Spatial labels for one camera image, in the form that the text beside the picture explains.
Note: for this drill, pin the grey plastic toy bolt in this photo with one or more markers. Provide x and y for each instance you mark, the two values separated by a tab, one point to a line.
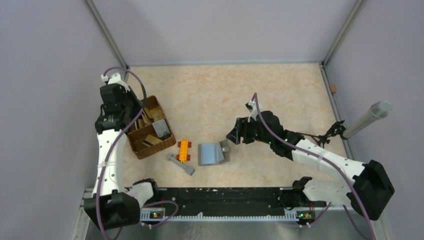
187	168

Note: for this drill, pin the gold card in basket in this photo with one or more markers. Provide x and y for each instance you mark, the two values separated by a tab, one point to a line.
155	114

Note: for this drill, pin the grey card holder wallet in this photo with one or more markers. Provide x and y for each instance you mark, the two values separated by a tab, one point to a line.
212	154

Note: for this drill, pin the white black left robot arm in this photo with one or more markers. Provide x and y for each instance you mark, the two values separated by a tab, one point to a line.
111	205

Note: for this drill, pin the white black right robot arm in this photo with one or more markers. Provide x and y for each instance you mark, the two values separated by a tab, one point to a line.
366	187

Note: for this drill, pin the black clamp bracket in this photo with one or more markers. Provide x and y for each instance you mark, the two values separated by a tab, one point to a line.
336	129

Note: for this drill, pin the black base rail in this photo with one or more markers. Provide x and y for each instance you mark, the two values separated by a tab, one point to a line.
232	201

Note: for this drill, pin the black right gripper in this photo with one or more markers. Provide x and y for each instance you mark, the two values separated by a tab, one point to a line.
240	130

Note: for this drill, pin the silver metal tube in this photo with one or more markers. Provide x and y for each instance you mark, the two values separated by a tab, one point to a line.
377	111

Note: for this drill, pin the small wooden block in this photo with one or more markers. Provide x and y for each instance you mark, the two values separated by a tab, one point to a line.
332	88

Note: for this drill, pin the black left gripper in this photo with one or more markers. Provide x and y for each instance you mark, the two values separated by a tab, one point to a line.
129	92

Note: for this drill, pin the brown woven divided basket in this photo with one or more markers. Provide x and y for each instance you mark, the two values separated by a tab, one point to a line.
142	147

